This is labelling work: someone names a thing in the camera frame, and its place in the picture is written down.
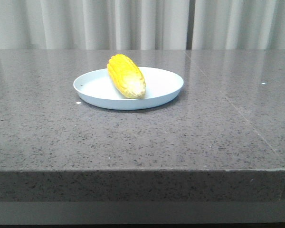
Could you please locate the white pleated curtain right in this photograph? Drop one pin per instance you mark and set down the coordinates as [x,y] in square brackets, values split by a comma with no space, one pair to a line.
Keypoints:
[239,24]

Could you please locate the white pleated curtain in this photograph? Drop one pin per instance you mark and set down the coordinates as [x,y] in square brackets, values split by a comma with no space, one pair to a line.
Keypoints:
[94,24]
[239,24]

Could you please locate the yellow corn cob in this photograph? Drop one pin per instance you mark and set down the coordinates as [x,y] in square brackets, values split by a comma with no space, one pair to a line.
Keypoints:
[126,77]

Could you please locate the white pleated curtain left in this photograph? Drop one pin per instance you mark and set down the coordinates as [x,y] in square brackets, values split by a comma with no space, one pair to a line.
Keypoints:
[94,24]

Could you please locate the light blue round plate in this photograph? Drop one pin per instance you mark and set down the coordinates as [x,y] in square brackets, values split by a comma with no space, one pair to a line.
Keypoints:
[97,88]

